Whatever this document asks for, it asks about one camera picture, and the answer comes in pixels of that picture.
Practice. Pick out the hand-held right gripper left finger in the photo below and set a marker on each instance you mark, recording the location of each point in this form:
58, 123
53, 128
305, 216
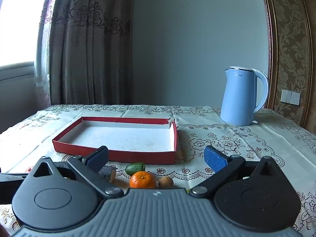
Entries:
99, 157

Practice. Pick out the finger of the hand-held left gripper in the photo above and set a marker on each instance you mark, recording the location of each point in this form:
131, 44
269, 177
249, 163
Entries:
12, 175

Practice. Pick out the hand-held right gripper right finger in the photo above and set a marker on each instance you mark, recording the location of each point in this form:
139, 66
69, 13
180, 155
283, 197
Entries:
215, 160

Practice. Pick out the green cucumber piece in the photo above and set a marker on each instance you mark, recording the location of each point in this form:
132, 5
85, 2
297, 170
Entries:
134, 168

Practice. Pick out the red cardboard box tray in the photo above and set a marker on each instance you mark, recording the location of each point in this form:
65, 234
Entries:
138, 157

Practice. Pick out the large orange tangerine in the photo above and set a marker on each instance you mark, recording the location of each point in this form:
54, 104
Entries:
142, 179

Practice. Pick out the brown longan fruit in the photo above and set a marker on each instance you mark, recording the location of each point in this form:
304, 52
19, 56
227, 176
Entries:
166, 182

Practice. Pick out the light blue electric kettle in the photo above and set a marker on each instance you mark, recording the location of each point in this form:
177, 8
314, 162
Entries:
239, 96

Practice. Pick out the brown patterned curtain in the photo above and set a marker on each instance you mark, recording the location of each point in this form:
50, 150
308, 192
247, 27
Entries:
91, 42

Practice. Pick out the gold framed wallpaper panel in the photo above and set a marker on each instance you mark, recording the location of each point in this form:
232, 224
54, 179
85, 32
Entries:
293, 42

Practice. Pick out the sheer white curtain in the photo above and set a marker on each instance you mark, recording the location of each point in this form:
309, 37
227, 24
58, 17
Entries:
44, 17

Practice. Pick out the window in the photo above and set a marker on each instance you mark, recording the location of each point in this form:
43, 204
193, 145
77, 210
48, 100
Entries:
17, 19

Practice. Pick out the white wall switch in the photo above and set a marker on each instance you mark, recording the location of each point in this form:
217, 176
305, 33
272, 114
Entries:
290, 96

